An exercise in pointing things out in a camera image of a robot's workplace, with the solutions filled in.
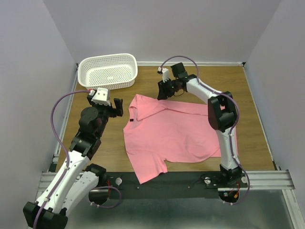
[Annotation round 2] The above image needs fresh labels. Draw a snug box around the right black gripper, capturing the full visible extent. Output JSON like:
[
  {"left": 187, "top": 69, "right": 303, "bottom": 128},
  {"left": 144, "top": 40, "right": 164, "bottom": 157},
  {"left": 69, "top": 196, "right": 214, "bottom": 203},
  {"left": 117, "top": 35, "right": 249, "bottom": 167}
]
[{"left": 156, "top": 78, "right": 178, "bottom": 101}]

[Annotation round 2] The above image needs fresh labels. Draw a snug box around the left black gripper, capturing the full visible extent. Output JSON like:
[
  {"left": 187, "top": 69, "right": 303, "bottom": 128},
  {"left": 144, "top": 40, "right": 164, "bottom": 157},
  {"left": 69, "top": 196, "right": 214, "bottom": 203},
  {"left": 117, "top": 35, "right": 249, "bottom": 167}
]
[{"left": 87, "top": 96, "right": 123, "bottom": 138}]

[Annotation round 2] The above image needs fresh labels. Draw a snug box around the pink t shirt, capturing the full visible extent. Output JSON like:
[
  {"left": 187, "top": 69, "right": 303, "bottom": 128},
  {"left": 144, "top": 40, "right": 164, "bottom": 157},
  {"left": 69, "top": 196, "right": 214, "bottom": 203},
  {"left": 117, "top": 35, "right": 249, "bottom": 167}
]
[{"left": 122, "top": 94, "right": 239, "bottom": 186}]

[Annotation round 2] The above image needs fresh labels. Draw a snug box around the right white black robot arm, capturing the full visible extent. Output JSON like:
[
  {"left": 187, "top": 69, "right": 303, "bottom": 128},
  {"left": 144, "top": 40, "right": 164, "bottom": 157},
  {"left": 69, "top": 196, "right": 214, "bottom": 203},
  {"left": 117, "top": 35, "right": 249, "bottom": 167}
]
[{"left": 157, "top": 62, "right": 243, "bottom": 187}]

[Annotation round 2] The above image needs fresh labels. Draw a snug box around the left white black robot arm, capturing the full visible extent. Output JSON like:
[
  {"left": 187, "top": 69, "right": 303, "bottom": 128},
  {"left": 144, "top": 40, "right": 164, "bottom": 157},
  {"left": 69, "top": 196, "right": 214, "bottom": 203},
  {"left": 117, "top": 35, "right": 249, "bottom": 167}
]
[{"left": 23, "top": 96, "right": 123, "bottom": 229}]

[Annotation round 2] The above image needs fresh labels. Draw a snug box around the white perforated plastic basket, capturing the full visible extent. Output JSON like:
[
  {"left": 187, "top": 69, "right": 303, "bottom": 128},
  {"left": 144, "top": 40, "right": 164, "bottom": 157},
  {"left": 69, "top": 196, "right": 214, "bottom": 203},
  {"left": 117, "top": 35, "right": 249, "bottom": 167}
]
[{"left": 77, "top": 53, "right": 138, "bottom": 90}]

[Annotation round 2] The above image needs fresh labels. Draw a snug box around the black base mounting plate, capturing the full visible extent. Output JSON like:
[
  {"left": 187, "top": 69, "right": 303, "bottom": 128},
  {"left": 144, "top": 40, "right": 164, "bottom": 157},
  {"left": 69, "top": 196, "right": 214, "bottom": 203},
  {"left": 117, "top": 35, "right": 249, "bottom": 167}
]
[{"left": 89, "top": 171, "right": 247, "bottom": 203}]

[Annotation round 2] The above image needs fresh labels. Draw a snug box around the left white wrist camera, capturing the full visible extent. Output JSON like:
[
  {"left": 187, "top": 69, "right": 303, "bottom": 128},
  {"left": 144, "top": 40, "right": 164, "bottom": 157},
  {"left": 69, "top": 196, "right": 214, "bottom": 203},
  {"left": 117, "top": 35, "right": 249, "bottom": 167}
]
[{"left": 87, "top": 87, "right": 111, "bottom": 106}]

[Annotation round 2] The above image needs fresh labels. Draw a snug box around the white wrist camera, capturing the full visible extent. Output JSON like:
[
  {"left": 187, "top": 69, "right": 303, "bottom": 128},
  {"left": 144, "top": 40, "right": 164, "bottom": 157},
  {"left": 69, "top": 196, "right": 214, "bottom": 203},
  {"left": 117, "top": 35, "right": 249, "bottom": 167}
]
[
  {"left": 87, "top": 87, "right": 111, "bottom": 106},
  {"left": 157, "top": 67, "right": 170, "bottom": 83}
]

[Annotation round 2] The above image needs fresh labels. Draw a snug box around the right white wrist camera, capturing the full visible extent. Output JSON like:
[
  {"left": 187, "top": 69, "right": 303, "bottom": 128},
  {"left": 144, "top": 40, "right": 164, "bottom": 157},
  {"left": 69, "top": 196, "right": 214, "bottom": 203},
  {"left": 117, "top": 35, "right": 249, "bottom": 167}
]
[{"left": 157, "top": 67, "right": 170, "bottom": 83}]

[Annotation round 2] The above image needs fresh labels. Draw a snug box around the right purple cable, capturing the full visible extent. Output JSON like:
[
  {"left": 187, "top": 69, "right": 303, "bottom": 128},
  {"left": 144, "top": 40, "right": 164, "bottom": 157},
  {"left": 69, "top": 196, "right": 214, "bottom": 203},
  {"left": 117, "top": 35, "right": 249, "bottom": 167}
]
[{"left": 158, "top": 56, "right": 251, "bottom": 206}]

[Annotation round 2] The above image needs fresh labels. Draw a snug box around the purple cable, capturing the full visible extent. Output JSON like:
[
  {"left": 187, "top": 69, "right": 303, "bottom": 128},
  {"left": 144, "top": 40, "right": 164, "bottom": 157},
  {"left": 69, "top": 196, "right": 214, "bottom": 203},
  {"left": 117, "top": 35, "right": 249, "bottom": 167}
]
[
  {"left": 158, "top": 56, "right": 251, "bottom": 206},
  {"left": 32, "top": 90, "right": 123, "bottom": 229}
]

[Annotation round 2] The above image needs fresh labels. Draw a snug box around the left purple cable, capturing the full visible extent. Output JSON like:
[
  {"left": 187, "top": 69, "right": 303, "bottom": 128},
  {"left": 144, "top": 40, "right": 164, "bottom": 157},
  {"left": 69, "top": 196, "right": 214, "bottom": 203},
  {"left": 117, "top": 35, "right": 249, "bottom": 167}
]
[{"left": 32, "top": 90, "right": 123, "bottom": 229}]

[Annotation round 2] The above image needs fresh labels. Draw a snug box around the aluminium frame rail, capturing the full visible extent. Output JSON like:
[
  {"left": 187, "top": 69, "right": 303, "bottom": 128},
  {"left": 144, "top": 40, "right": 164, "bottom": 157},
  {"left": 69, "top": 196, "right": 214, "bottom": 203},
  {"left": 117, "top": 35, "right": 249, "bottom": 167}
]
[{"left": 38, "top": 170, "right": 296, "bottom": 229}]

